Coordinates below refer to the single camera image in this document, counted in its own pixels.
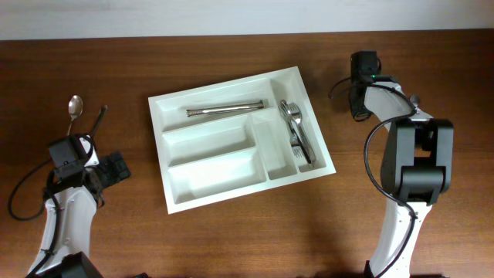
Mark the silver fork long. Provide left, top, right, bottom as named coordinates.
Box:
left=279, top=100, right=311, bottom=168

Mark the silver fork short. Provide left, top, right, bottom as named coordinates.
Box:
left=289, top=131, right=305, bottom=158

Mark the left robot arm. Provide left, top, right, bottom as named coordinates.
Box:
left=27, top=134, right=131, bottom=277

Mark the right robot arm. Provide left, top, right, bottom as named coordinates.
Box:
left=349, top=50, right=454, bottom=277

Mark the silver spoon far left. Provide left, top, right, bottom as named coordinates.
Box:
left=66, top=95, right=83, bottom=136

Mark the white plastic cutlery tray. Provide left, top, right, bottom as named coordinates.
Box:
left=148, top=66, right=336, bottom=214

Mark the small dark-handled spoon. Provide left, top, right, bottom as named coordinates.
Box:
left=409, top=94, right=421, bottom=107

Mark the silver spoon dark handle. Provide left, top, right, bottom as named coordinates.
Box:
left=89, top=105, right=108, bottom=137

